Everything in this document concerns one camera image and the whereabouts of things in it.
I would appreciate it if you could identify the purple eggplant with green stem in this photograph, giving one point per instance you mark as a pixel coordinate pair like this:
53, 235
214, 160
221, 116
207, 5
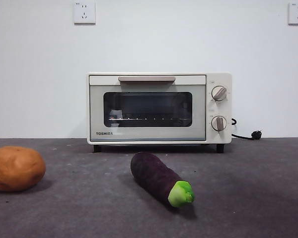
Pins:
151, 173

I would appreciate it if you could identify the cream oven timer knob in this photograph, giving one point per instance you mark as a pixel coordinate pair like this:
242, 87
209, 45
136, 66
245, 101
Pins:
218, 123

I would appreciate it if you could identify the cream Toshiba toaster oven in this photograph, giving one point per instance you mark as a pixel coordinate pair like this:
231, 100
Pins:
219, 141

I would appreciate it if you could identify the cream oven temperature knob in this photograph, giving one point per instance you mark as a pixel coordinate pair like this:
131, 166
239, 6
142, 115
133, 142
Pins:
219, 93

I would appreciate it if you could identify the brown potato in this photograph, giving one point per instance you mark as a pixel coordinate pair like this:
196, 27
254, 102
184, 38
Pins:
15, 168

